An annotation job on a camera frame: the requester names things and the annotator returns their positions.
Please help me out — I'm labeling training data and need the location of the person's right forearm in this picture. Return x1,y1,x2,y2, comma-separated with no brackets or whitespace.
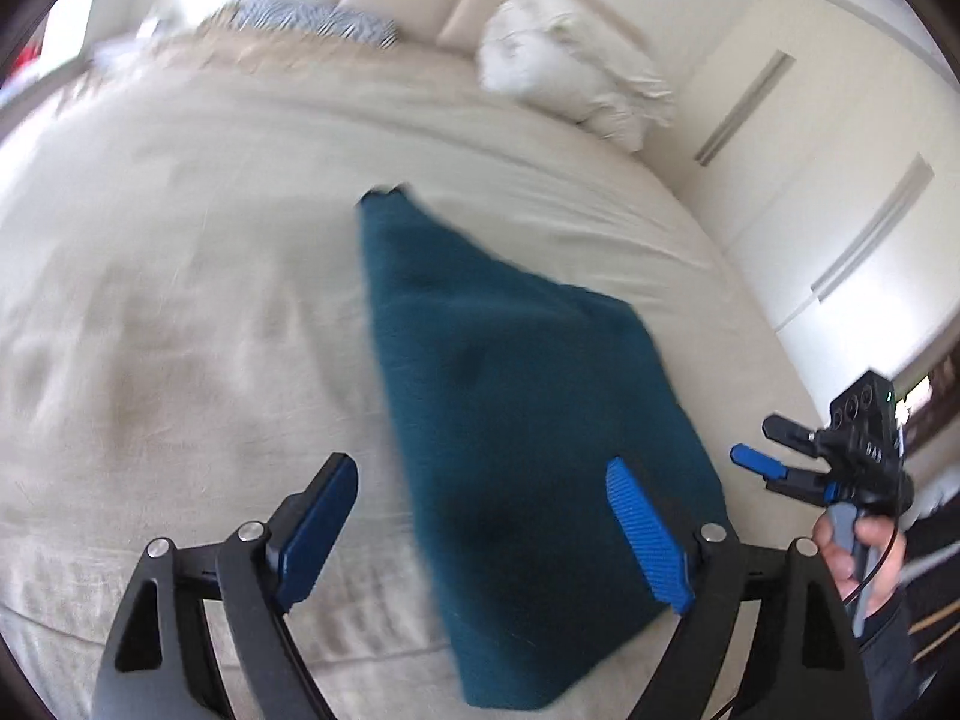
853,591,932,720

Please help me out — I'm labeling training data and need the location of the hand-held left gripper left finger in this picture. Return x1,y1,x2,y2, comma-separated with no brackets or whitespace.
92,452,361,720

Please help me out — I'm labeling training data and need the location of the person's right hand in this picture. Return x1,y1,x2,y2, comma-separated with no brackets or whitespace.
812,514,902,617

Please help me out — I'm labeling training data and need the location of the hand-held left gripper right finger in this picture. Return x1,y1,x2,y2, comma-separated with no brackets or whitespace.
604,454,876,720

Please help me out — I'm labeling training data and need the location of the white pillow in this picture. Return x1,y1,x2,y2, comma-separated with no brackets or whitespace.
476,0,681,152

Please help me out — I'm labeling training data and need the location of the zebra print pillow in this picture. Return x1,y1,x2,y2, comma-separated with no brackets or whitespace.
223,0,400,51

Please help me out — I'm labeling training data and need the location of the black cable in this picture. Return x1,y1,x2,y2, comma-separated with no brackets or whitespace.
844,499,905,605

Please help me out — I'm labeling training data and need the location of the beige crumpled blanket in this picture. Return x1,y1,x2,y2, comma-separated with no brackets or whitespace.
88,9,392,85

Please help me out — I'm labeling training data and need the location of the dark teal towel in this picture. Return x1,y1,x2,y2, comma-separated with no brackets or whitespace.
356,184,732,712

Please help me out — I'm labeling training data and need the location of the bed with cream sheet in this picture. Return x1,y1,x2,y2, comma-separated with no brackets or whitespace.
0,15,833,720

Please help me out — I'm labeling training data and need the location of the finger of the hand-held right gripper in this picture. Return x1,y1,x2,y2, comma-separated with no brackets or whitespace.
761,412,827,460
730,442,835,505

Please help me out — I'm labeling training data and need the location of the white wardrobe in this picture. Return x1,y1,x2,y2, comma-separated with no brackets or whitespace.
643,0,960,392

